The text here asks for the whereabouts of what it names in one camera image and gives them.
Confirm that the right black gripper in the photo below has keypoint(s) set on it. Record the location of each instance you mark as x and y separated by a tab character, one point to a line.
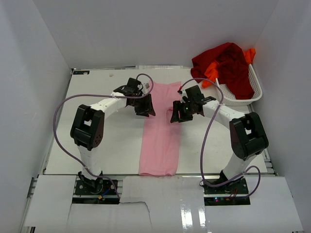
177	106

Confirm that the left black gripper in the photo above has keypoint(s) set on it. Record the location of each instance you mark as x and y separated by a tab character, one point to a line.
147	108

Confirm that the pink t shirt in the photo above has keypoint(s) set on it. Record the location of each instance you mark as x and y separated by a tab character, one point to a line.
161	139

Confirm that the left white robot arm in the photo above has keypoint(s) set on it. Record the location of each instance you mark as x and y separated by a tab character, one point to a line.
87	129

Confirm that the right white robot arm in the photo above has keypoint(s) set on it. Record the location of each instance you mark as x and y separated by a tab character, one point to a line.
247	135

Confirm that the white plastic basket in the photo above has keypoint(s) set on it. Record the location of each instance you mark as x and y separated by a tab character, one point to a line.
230	99

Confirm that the orange t shirt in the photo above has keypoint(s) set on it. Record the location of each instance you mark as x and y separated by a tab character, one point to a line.
231	67

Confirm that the dark red t shirt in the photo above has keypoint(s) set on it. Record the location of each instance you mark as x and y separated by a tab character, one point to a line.
203	60

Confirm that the black label sticker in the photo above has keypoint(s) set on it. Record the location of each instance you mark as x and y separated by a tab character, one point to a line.
81	72

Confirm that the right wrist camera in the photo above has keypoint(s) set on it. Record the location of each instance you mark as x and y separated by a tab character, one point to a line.
183	95

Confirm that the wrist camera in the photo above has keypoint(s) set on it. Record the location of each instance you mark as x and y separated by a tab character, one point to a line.
144	88
183	95

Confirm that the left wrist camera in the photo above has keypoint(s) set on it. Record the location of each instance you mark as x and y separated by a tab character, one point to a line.
144	88

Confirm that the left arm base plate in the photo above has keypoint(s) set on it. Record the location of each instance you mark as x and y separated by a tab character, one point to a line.
98	192

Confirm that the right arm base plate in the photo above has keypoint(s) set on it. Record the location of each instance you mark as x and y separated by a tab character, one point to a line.
227	195

